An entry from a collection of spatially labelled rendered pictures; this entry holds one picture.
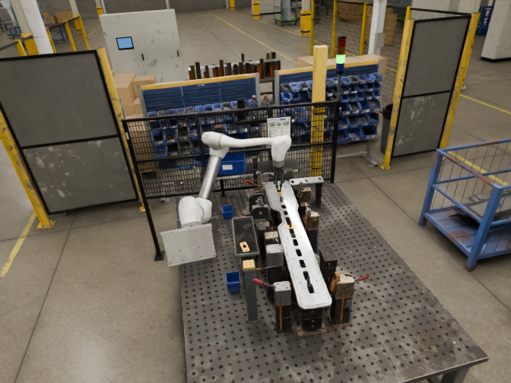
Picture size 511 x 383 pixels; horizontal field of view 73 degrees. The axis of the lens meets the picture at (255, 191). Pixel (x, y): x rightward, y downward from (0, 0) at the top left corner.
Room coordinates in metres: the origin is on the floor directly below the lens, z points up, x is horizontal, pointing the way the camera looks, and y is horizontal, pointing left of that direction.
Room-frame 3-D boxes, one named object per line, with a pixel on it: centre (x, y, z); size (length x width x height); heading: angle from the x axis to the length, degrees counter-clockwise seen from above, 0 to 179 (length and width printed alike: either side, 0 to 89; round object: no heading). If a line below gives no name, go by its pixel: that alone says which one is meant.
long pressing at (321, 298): (1.94, -0.24, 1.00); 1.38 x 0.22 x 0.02; 5
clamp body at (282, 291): (1.35, -0.11, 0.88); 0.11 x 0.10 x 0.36; 95
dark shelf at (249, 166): (2.84, 0.04, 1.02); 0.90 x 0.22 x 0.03; 95
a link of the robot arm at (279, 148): (2.43, -0.20, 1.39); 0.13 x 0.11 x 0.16; 157
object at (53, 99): (3.72, 2.05, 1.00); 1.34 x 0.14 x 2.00; 101
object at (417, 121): (4.63, -2.41, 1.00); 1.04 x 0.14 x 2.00; 101
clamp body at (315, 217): (2.03, -0.40, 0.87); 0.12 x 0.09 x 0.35; 95
